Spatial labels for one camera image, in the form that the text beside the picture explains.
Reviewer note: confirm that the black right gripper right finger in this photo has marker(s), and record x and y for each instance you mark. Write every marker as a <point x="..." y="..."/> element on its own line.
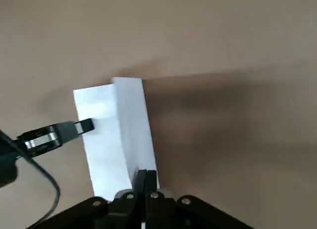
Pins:
<point x="168" y="211"/>

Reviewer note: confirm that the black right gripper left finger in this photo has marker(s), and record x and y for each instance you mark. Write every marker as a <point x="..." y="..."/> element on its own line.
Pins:
<point x="116" y="211"/>

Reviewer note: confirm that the white A4 paper sheet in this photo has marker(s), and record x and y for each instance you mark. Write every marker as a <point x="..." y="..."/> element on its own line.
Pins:
<point x="106" y="145"/>

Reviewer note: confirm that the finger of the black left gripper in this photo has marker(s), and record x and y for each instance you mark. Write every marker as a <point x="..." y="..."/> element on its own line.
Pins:
<point x="67" y="131"/>

